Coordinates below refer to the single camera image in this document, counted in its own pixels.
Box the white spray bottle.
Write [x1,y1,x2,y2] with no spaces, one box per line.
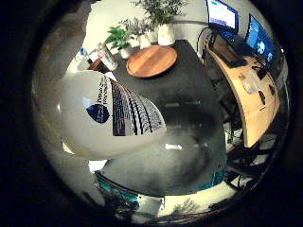
[59,69,169,161]

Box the small bottle with blue cap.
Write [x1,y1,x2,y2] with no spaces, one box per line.
[77,46,90,63]

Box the curved wooden desk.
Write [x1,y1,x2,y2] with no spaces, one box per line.
[204,33,282,148]

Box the round wooden plate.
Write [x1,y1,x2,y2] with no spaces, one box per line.
[126,44,179,79]

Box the small black desk gadget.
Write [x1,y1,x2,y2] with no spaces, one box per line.
[258,90,267,106]

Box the black keyboard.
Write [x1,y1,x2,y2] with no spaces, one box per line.
[208,40,249,69]

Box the brown box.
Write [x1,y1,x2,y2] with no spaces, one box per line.
[87,58,110,74]

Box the clear plastic packet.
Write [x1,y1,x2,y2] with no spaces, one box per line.
[95,42,118,72]

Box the grey-green plant in white pot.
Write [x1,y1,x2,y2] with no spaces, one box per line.
[120,17,156,50]

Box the tall plant in white pot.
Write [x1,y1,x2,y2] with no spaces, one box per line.
[132,0,188,47]

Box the small bright green potted plant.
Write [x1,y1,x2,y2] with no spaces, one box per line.
[104,25,134,60]

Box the monitor with blue screen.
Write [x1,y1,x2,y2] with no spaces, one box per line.
[245,13,276,63]

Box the laptop with lit screen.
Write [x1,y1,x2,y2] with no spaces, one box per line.
[205,0,250,48]

